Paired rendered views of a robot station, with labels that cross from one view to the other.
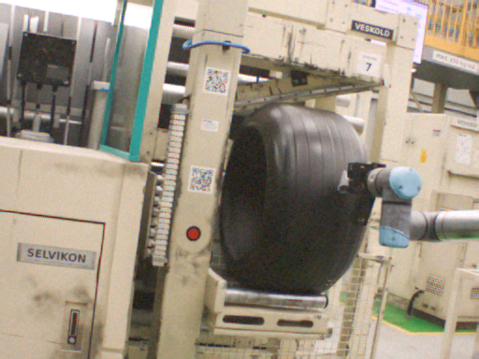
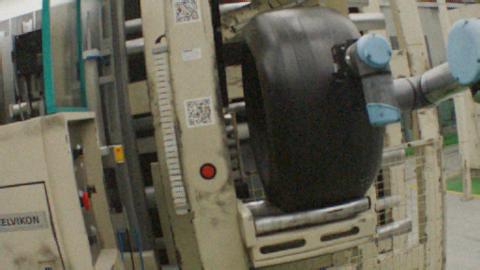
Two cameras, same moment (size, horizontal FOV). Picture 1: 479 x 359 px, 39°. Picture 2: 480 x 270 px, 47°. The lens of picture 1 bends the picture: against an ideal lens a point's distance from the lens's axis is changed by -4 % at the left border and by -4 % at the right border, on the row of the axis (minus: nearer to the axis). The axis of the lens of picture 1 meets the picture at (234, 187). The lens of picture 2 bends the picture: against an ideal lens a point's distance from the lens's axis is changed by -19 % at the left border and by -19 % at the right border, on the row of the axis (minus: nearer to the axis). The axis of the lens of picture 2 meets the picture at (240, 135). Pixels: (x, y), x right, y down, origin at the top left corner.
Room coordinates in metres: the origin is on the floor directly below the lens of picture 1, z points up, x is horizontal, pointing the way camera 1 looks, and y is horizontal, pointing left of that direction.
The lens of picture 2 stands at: (0.27, -0.36, 1.24)
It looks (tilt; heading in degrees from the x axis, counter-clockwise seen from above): 3 degrees down; 12
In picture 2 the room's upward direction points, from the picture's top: 8 degrees counter-clockwise
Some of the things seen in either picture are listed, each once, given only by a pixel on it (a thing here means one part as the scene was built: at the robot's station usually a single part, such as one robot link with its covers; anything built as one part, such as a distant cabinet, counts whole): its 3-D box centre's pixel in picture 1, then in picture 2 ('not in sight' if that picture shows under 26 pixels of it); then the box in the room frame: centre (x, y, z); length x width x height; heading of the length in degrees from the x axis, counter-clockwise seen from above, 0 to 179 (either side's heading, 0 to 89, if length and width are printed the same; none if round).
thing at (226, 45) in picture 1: (216, 45); not in sight; (2.09, 0.12, 1.62); 0.19 x 0.19 x 0.06; 18
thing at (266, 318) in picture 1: (268, 318); (313, 236); (2.05, -0.16, 0.83); 0.36 x 0.09 x 0.06; 108
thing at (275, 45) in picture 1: (297, 51); not in sight; (2.51, -0.15, 1.71); 0.61 x 0.25 x 0.15; 108
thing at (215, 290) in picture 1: (203, 282); (241, 218); (2.13, 0.05, 0.90); 0.40 x 0.03 x 0.10; 18
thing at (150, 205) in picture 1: (171, 217); (209, 160); (2.48, 0.20, 1.05); 0.20 x 0.15 x 0.30; 108
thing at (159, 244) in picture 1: (168, 184); (169, 127); (2.03, 0.19, 1.19); 0.05 x 0.04 x 0.48; 18
